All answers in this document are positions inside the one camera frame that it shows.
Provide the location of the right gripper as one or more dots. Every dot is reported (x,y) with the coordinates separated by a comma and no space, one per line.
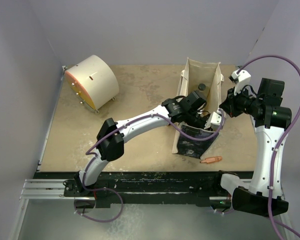
(229,105)

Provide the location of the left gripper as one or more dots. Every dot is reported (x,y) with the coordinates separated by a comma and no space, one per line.
(205,119)

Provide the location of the clear square bottle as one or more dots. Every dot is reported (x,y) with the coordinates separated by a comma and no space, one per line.
(202,87)

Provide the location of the canvas tote bag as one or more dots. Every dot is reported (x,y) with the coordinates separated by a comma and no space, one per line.
(207,79)

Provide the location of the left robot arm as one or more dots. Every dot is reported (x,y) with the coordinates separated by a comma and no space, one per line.
(113,135)

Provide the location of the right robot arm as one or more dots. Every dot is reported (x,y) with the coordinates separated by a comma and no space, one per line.
(263,195)

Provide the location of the orange highlighter pen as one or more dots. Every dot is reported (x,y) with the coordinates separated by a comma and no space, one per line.
(210,160)

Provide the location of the white cylindrical box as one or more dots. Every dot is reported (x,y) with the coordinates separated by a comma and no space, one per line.
(93,82)

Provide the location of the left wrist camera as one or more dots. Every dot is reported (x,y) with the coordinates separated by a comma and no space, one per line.
(215,120)

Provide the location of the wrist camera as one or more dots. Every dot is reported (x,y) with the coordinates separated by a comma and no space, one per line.
(215,120)
(240,78)

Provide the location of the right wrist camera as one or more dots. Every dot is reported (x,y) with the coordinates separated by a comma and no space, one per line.
(240,78)

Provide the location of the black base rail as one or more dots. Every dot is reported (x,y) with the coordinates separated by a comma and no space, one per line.
(197,188)

